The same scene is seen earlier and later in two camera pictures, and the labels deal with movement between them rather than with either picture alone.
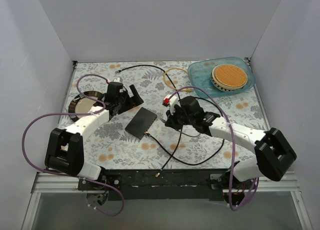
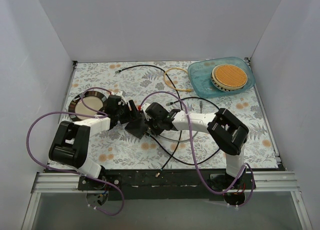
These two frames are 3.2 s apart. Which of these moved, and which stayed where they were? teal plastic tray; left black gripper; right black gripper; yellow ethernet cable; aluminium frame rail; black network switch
Moved: left black gripper; right black gripper
Stayed: aluminium frame rail; black network switch; teal plastic tray; yellow ethernet cable
